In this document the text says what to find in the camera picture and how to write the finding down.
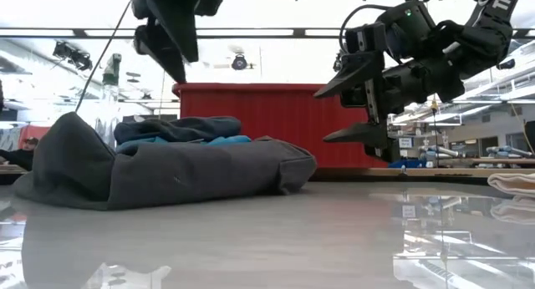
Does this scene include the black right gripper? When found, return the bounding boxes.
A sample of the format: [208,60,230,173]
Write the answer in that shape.
[313,0,466,164]

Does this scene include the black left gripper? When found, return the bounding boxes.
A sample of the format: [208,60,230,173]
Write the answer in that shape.
[130,0,225,84]

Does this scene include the navy garment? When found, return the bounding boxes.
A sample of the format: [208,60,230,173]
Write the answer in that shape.
[113,115,243,146]

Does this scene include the dark grey pants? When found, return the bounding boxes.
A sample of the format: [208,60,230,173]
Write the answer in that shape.
[12,111,318,211]

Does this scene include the red plastic laundry basket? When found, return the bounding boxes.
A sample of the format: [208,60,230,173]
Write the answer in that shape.
[171,82,389,170]

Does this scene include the clear spray bottle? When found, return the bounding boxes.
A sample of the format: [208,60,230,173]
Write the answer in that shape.
[94,53,125,150]

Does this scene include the black track light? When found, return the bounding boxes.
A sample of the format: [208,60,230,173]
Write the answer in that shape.
[52,41,94,73]

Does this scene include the cream canvas tote bag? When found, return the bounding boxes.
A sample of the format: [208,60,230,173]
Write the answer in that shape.
[487,171,535,197]

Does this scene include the person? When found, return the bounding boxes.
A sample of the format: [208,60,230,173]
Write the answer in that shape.
[0,136,41,172]

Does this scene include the long black cable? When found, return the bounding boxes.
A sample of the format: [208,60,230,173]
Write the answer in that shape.
[74,0,134,114]

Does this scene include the black overhead camera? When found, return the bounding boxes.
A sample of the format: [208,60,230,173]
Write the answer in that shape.
[231,53,250,72]

